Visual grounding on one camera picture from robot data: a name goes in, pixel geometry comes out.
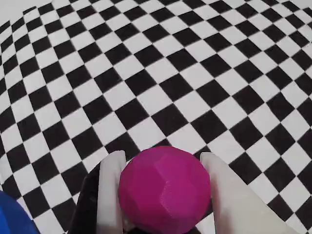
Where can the pink faceted ball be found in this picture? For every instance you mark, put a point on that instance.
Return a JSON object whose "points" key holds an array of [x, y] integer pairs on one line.
{"points": [[163, 190]]}

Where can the blue round box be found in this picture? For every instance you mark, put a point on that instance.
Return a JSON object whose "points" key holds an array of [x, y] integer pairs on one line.
{"points": [[12, 214]]}

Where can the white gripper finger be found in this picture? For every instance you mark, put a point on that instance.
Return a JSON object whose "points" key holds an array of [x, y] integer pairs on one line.
{"points": [[234, 202]]}

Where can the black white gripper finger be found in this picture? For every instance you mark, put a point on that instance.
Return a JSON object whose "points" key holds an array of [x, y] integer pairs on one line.
{"points": [[107, 195]]}

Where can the black white checkered mat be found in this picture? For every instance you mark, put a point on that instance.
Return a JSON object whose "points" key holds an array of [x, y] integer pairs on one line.
{"points": [[170, 73]]}

